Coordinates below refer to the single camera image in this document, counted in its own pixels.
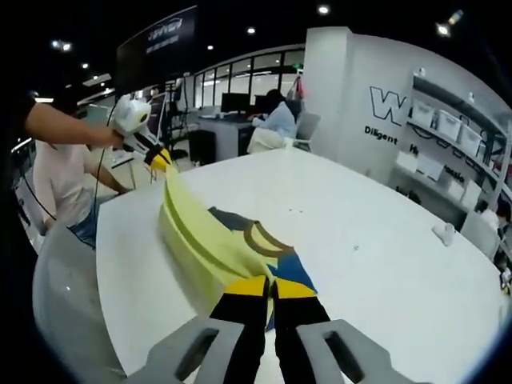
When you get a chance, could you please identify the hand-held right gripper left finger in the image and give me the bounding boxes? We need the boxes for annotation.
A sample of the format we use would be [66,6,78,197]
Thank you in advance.
[134,275,270,384]

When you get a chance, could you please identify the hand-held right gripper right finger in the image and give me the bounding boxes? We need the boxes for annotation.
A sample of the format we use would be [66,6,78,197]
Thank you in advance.
[273,278,433,384]

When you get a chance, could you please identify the yellow garment blue grey sleeves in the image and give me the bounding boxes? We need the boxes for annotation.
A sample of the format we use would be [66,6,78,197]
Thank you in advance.
[162,163,319,333]

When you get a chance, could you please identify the person's left hand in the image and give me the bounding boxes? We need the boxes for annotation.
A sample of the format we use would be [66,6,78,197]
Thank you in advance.
[102,127,131,152]

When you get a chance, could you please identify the black computer case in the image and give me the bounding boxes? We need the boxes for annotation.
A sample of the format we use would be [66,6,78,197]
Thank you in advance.
[188,130,217,166]

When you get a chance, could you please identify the grey office desk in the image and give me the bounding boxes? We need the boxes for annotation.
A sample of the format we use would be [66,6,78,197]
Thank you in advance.
[195,114,265,161]

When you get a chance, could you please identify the dark hanging banner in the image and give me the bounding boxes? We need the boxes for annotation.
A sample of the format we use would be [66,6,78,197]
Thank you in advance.
[115,4,199,93]

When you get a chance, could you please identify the black computer monitor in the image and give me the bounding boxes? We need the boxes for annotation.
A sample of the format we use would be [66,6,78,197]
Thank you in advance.
[220,92,251,115]

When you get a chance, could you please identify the grey desk chair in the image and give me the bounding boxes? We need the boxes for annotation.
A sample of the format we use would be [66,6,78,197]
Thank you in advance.
[294,111,323,153]

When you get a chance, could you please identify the pink hanging bag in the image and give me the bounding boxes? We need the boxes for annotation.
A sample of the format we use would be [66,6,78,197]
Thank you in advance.
[290,75,307,99]

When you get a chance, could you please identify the grey mesh office chair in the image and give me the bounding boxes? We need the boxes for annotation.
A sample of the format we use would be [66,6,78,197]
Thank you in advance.
[31,222,129,379]

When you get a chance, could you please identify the small white object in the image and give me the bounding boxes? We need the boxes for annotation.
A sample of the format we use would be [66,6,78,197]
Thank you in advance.
[431,222,457,246]

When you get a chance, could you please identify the grey metal shelf rack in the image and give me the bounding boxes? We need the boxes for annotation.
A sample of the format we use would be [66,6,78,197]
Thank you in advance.
[394,74,512,217]

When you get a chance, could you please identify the white storage bin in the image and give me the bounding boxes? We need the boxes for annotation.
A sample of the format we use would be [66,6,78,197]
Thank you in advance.
[458,124,485,158]
[435,110,462,141]
[412,102,438,128]

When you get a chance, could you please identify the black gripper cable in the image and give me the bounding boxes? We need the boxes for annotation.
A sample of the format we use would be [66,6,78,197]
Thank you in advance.
[90,147,107,225]

